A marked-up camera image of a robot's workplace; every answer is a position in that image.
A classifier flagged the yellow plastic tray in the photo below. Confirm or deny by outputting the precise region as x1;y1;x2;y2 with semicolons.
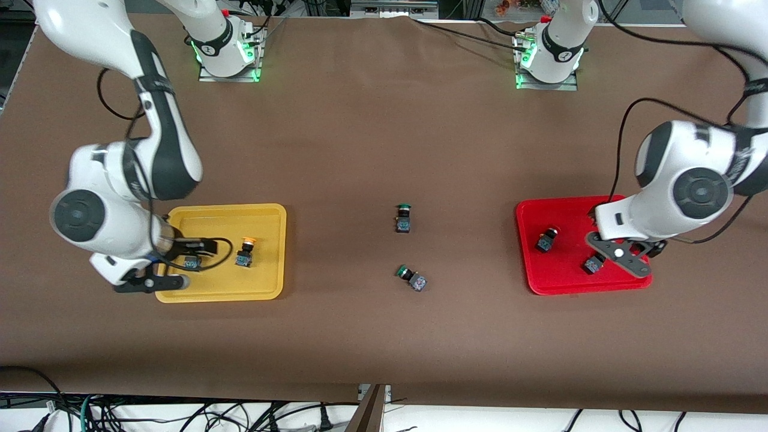
155;203;287;304

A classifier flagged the red plastic tray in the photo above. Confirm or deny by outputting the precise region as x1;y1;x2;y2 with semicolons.
515;195;653;296

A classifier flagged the brown table cover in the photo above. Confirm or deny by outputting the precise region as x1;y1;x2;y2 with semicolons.
0;11;768;415

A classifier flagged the orange patterned background object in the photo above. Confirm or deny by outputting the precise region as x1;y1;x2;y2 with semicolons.
495;0;556;16

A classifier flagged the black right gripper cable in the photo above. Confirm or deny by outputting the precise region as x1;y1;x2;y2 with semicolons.
149;213;233;272

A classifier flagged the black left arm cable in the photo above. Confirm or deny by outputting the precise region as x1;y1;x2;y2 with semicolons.
597;0;755;245

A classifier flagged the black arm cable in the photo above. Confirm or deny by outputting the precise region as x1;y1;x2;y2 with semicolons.
597;0;755;245
96;65;151;122

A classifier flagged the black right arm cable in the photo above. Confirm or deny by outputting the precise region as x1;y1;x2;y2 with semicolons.
96;65;151;122

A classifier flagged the green floor cable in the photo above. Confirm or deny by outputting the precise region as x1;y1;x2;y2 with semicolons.
80;393;98;432

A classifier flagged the black looped floor cable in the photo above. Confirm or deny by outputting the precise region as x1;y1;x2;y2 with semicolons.
0;365;68;432

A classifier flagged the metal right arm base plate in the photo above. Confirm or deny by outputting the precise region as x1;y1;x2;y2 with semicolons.
198;18;269;83

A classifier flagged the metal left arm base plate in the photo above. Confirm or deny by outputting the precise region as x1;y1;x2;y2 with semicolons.
512;31;579;91

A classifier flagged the grey table support post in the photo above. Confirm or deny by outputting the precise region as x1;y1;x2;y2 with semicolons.
344;384;392;432

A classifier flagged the black cable on table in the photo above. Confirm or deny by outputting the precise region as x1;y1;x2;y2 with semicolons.
412;17;530;47

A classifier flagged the aluminium frame profile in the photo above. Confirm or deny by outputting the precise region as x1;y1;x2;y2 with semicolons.
350;0;440;19

